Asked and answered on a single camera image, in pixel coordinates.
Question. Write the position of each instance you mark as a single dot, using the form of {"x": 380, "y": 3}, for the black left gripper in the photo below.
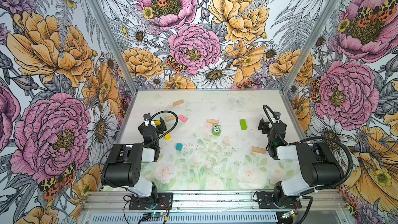
{"x": 149, "y": 129}

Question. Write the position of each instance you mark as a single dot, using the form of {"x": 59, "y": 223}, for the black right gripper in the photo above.
{"x": 269, "y": 127}

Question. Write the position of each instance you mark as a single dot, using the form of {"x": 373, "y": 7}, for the natural wood block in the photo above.
{"x": 177, "y": 103}
{"x": 212, "y": 121}
{"x": 170, "y": 118}
{"x": 258, "y": 150}

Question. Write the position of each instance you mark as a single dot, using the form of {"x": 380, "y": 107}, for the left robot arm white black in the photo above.
{"x": 123, "y": 166}

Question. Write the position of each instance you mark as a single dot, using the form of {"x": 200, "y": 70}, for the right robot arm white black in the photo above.
{"x": 318, "y": 167}

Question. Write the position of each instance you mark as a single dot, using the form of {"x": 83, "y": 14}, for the green wood block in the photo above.
{"x": 243, "y": 124}

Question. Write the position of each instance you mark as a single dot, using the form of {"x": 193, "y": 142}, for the pink wood block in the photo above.
{"x": 182, "y": 118}

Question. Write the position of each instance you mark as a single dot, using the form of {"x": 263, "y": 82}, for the yellow small cube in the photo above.
{"x": 167, "y": 137}

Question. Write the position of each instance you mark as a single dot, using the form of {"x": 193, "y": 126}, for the teal small cube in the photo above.
{"x": 179, "y": 146}

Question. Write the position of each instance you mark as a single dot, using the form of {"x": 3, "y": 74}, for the green owl number toy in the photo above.
{"x": 216, "y": 131}

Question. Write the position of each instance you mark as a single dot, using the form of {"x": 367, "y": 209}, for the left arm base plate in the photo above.
{"x": 163, "y": 201}

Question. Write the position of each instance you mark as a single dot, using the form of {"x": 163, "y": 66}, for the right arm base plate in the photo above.
{"x": 268, "y": 200}

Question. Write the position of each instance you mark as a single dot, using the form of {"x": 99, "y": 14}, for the aluminium front rail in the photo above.
{"x": 216, "y": 207}

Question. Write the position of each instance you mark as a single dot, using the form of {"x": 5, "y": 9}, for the left aluminium corner post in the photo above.
{"x": 102, "y": 21}

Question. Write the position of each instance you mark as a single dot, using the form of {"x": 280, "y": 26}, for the aluminium corner post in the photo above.
{"x": 102, "y": 21}
{"x": 305, "y": 51}

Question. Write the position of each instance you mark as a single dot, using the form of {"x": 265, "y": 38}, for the right aluminium corner post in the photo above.
{"x": 305, "y": 51}

